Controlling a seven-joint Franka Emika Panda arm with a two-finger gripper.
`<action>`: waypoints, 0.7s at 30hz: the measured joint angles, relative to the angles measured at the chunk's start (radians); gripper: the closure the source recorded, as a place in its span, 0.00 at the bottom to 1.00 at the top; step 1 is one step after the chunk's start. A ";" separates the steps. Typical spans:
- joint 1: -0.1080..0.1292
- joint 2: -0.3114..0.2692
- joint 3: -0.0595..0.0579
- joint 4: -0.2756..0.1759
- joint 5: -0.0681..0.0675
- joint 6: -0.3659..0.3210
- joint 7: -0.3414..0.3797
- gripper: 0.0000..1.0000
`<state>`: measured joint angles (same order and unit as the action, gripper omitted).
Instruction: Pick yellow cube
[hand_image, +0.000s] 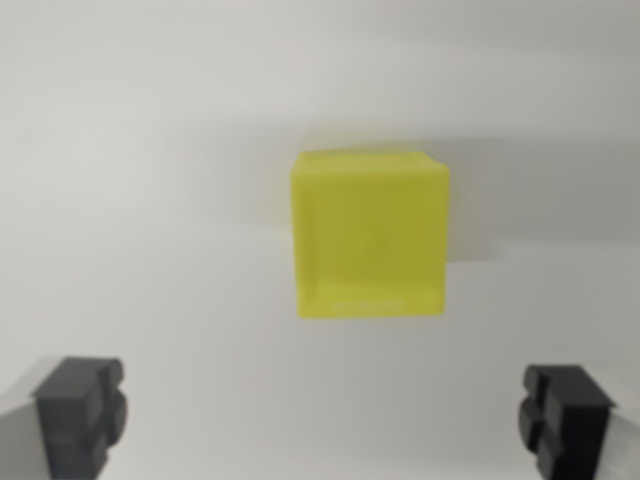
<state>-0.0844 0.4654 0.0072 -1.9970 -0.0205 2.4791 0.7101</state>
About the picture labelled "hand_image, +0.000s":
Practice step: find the black grey gripper left finger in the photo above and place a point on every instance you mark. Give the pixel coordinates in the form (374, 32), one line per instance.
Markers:
(70, 415)

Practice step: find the black grey gripper right finger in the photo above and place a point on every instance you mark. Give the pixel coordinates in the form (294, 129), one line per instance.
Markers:
(570, 420)

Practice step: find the yellow cube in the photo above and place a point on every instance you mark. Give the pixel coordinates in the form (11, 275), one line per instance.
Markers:
(369, 235)

